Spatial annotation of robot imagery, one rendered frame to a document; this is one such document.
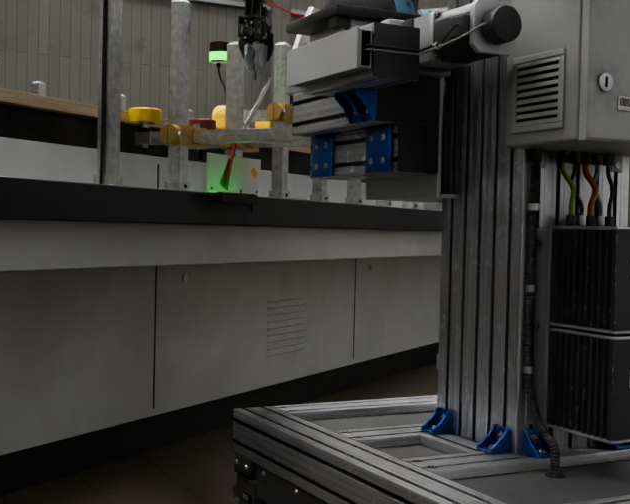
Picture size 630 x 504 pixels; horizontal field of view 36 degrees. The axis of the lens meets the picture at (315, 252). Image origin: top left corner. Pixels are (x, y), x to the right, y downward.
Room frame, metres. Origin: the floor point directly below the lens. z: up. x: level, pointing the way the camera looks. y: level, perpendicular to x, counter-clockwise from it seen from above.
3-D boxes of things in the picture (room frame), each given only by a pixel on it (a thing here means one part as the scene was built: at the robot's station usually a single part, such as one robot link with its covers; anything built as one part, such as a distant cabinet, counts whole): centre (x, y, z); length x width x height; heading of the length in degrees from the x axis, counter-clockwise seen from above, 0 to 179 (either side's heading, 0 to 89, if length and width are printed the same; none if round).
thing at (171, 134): (2.40, 0.33, 0.83); 0.13 x 0.06 x 0.05; 153
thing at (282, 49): (2.83, 0.11, 0.91); 0.03 x 0.03 x 0.48; 63
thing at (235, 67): (2.61, 0.22, 0.86); 0.03 x 0.03 x 0.48; 63
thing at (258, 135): (2.39, 0.26, 0.83); 0.43 x 0.03 x 0.04; 63
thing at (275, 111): (2.85, 0.10, 0.95); 0.13 x 0.06 x 0.05; 153
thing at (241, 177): (2.57, 0.21, 0.75); 0.26 x 0.01 x 0.10; 153
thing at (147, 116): (2.48, 0.43, 0.85); 0.08 x 0.08 x 0.11
